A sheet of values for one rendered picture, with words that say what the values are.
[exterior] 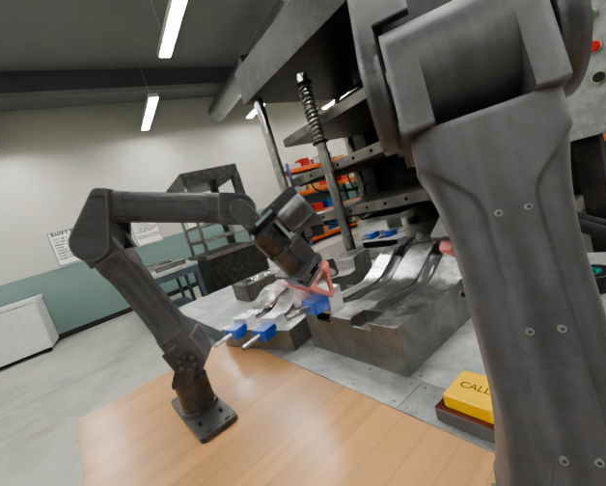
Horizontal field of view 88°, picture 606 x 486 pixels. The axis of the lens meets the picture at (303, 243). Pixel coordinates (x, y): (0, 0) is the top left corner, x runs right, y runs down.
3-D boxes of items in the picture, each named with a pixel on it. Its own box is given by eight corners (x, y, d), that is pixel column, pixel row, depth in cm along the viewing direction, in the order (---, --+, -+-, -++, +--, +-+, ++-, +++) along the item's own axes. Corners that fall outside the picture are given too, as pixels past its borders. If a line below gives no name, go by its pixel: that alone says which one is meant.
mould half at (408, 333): (408, 377, 52) (388, 303, 50) (315, 346, 73) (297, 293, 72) (519, 270, 80) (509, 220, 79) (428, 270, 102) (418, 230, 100)
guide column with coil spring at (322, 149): (369, 312, 170) (299, 71, 154) (362, 311, 175) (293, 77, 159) (375, 309, 173) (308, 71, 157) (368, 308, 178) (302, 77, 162)
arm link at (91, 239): (257, 194, 63) (95, 191, 59) (255, 190, 54) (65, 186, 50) (257, 254, 64) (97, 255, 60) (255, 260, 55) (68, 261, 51)
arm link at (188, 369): (203, 332, 64) (176, 341, 64) (193, 351, 56) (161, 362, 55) (212, 360, 65) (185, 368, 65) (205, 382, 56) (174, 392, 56)
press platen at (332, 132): (455, 43, 105) (452, 28, 105) (285, 148, 195) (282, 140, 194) (529, 52, 145) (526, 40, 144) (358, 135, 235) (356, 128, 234)
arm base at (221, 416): (190, 355, 70) (158, 371, 66) (225, 378, 54) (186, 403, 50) (202, 386, 71) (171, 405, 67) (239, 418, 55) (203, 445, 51)
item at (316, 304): (296, 334, 60) (290, 308, 59) (283, 328, 64) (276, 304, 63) (344, 308, 67) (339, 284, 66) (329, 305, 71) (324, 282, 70)
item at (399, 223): (408, 250, 142) (399, 213, 139) (365, 253, 164) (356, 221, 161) (461, 220, 170) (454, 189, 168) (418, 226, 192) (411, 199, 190)
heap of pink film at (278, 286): (304, 308, 84) (296, 281, 83) (259, 309, 95) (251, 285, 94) (347, 274, 104) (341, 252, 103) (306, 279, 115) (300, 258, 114)
